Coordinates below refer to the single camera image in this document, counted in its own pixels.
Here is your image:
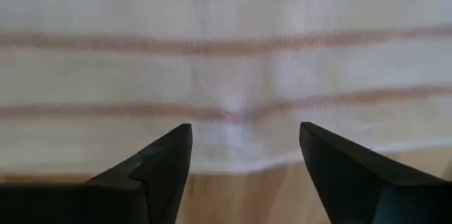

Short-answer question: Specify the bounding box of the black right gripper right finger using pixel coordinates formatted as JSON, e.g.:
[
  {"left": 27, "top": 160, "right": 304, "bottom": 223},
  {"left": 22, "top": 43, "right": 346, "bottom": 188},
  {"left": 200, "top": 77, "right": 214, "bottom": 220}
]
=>
[{"left": 299, "top": 121, "right": 448, "bottom": 224}]

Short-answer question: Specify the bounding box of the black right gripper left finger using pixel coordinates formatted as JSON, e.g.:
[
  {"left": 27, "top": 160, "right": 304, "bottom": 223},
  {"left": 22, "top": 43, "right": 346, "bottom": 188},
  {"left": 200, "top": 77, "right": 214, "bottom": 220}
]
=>
[{"left": 88, "top": 123, "right": 194, "bottom": 224}]

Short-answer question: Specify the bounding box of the white pink-striped towel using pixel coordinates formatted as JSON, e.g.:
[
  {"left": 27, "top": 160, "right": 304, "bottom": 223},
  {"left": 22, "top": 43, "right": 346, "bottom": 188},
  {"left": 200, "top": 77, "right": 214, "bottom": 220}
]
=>
[{"left": 0, "top": 0, "right": 452, "bottom": 184}]

